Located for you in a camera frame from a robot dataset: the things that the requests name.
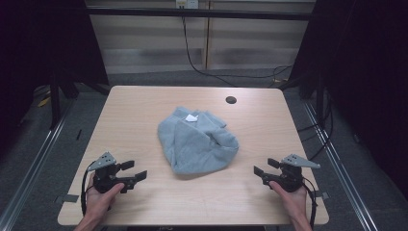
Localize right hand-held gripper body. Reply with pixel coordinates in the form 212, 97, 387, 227
262, 153, 321, 193

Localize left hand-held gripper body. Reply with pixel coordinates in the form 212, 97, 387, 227
87, 151, 138, 194

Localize light blue towel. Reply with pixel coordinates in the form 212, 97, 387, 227
157, 106, 240, 176

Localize person's right hand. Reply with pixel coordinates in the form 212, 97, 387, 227
268, 180, 308, 220

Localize person's left hand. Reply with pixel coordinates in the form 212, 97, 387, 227
86, 174, 125, 220

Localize black metal stand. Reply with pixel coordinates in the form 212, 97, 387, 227
315, 73, 325, 124
48, 75, 63, 130

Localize yellow floor item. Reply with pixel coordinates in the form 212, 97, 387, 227
37, 95, 52, 108

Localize dark curtain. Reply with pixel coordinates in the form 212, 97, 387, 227
287, 0, 408, 200
0, 0, 110, 162

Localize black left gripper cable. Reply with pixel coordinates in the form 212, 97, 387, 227
80, 169, 96, 217

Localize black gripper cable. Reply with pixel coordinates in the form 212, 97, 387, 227
80, 169, 96, 217
301, 177, 319, 229

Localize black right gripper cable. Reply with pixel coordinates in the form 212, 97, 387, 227
301, 177, 319, 229

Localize metal floor rail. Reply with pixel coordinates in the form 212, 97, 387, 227
0, 97, 76, 231
302, 100, 381, 231

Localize black floor cables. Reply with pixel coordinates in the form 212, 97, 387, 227
296, 90, 335, 162

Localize black wall outlet cable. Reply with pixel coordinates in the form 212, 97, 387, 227
181, 15, 293, 89

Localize black horizontal frame bar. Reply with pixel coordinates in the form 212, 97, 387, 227
86, 7, 317, 22

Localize white wall outlet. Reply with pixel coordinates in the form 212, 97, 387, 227
175, 0, 200, 10

